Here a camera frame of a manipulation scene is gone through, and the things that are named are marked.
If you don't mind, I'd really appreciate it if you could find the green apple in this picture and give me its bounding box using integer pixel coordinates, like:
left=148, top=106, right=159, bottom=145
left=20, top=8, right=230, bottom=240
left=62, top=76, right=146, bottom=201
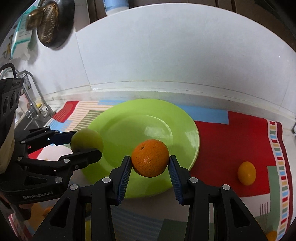
left=70, top=128, right=104, bottom=153

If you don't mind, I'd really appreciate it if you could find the small orange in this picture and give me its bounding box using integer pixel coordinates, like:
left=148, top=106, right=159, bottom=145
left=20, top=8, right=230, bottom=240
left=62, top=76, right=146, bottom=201
left=266, top=230, right=278, bottom=241

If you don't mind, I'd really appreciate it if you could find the small yellow orange fruit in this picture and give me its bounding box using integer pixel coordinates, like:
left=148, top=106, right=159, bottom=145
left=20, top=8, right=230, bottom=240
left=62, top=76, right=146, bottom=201
left=237, top=162, right=256, bottom=186

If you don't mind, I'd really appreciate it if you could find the orange tangerine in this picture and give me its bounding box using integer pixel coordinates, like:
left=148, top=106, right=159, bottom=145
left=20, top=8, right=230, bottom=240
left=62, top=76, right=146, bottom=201
left=131, top=139, right=170, bottom=178

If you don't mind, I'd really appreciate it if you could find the chrome kitchen faucet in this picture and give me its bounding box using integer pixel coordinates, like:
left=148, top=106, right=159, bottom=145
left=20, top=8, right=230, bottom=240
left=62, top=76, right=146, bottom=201
left=16, top=70, right=55, bottom=118

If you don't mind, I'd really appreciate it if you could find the lime green plate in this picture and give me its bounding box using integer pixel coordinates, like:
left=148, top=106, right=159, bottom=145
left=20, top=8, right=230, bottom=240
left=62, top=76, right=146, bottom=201
left=82, top=99, right=200, bottom=184

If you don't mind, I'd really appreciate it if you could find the colourful patterned mat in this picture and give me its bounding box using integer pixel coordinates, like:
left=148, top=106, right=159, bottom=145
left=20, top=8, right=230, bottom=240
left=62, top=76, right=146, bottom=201
left=28, top=100, right=295, bottom=241

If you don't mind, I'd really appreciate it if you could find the tissue paper pack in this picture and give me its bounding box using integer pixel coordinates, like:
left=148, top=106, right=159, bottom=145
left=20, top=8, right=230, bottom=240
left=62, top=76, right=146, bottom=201
left=10, top=5, right=36, bottom=61

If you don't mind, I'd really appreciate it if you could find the brass strainer ladle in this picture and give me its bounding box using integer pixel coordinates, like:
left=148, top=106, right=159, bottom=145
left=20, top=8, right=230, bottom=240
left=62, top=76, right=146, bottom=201
left=25, top=1, right=58, bottom=44

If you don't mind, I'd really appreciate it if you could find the black frying pan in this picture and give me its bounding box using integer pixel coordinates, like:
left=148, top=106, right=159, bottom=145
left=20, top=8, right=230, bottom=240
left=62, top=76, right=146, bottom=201
left=38, top=1, right=75, bottom=49

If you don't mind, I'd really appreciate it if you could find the blue white pump bottle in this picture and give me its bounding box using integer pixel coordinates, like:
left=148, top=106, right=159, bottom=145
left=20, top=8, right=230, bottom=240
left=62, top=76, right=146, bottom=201
left=103, top=0, right=130, bottom=16

